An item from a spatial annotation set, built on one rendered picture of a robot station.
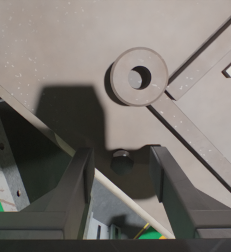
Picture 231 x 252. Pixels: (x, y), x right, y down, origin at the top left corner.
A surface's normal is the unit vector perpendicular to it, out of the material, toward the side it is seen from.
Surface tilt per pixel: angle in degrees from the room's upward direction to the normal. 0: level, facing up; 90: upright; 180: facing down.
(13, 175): 90
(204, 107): 0
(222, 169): 0
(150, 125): 0
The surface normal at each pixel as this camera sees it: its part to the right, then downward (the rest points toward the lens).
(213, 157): 0.00, 0.25
